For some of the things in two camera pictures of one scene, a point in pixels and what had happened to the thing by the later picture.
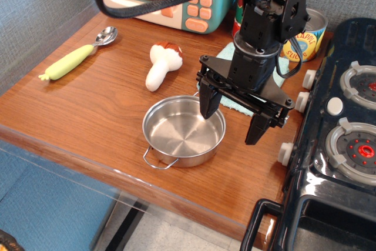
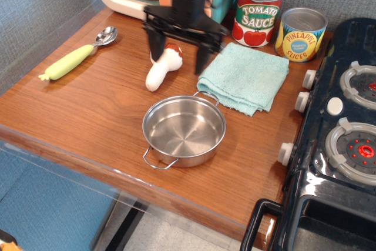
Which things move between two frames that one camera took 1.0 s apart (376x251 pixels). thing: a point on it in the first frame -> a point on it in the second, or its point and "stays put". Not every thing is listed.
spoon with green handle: (106, 36) stays put
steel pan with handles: (174, 129) stays put
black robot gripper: (249, 77) -> (187, 20)
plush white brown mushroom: (166, 57) stays put
